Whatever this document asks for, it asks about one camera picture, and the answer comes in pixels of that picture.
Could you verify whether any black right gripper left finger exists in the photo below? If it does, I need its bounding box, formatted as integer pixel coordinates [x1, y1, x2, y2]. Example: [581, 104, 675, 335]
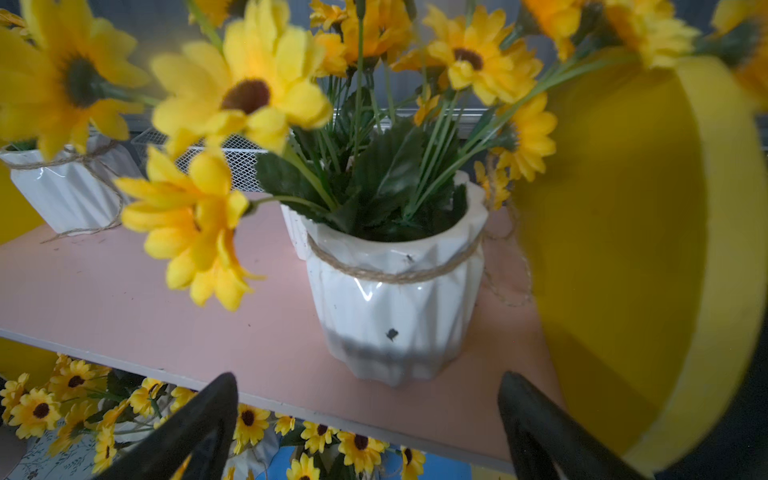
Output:
[96, 372, 239, 479]

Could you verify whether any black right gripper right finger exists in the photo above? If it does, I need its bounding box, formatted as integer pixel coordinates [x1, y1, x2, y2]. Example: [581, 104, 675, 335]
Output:
[497, 372, 643, 479]

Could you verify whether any shelf sunflower pot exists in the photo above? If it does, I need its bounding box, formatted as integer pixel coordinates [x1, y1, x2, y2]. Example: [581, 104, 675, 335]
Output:
[1, 1, 149, 236]
[275, 416, 426, 480]
[1, 354, 196, 474]
[280, 204, 309, 261]
[119, 1, 698, 386]
[222, 403, 296, 479]

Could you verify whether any yellow wooden shelf unit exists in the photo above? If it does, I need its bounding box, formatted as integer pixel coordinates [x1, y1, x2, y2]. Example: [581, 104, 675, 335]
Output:
[1, 57, 767, 473]

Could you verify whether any white mesh desk organizer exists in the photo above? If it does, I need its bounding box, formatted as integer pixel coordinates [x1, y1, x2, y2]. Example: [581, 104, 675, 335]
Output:
[130, 107, 487, 194]

